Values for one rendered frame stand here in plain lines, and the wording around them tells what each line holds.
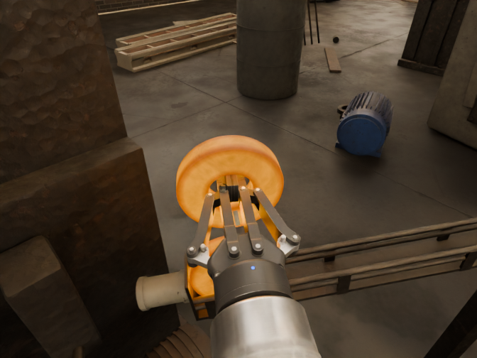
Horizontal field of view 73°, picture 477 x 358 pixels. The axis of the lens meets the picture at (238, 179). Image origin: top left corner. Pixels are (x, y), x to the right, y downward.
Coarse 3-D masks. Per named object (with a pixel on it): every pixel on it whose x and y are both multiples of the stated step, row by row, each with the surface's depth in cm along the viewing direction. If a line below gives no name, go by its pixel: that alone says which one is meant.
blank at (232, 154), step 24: (216, 144) 41; (240, 144) 41; (192, 168) 42; (216, 168) 42; (240, 168) 43; (264, 168) 43; (192, 192) 44; (264, 192) 46; (192, 216) 47; (216, 216) 48; (240, 216) 49
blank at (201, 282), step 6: (216, 240) 54; (210, 246) 54; (216, 246) 53; (210, 252) 53; (192, 270) 54; (198, 270) 54; (204, 270) 55; (192, 276) 55; (198, 276) 55; (204, 276) 56; (192, 282) 56; (198, 282) 56; (204, 282) 57; (210, 282) 57; (198, 288) 57; (204, 288) 58; (210, 288) 58; (204, 294) 59; (210, 294) 59
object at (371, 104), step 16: (368, 96) 214; (384, 96) 217; (352, 112) 198; (368, 112) 193; (384, 112) 198; (352, 128) 196; (368, 128) 192; (384, 128) 191; (336, 144) 222; (352, 144) 202; (368, 144) 197
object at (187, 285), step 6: (186, 258) 58; (186, 264) 57; (186, 270) 56; (186, 276) 55; (186, 282) 54; (186, 288) 53; (192, 288) 58; (192, 294) 57; (192, 300) 56; (192, 306) 57; (198, 312) 60; (198, 318) 60
